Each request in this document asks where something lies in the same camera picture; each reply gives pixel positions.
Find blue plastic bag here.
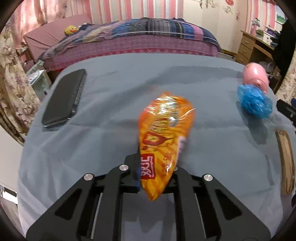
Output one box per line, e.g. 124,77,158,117
237,84,273,119

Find orange snack wrapper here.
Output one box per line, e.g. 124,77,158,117
138,92,195,201

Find floral curtain right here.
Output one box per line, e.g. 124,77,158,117
275,51,296,103

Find floral curtain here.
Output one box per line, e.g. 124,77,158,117
0,24,40,145
275,51,296,103

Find pink pig mug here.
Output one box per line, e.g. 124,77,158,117
242,62,269,94

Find grey blue table cloth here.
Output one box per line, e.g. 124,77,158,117
18,53,295,240

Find tan phone case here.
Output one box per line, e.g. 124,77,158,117
275,129,295,195

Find wooden desk with drawers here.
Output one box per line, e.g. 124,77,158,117
235,31,274,65

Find desk lamp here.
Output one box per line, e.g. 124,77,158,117
250,18,260,35

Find white wardrobe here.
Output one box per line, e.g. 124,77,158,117
183,0,247,53

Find black smartphone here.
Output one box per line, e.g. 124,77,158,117
42,69,87,128

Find floral curtain left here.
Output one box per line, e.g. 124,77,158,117
0,24,40,145

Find white bedside table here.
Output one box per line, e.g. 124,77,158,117
26,60,52,101

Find plaid patchwork blanket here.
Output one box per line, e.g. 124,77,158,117
38,18,222,60

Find bed with purple cover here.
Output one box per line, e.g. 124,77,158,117
24,15,219,71

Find yellow duck plush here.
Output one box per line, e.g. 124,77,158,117
64,25,79,36

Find pink window curtain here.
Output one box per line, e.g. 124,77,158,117
9,0,93,38

